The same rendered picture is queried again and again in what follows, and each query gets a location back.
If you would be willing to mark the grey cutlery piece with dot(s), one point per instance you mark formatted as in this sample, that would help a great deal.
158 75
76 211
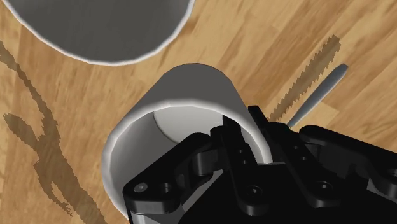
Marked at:
319 93

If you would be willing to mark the white bowl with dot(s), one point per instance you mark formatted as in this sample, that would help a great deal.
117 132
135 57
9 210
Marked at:
102 28

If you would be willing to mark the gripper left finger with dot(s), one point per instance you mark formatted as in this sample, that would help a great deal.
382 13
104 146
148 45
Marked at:
198 161

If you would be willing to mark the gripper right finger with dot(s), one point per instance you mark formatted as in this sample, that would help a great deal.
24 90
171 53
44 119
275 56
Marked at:
328 155

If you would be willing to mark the white cup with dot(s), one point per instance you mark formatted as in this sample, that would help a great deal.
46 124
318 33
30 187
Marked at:
186 90

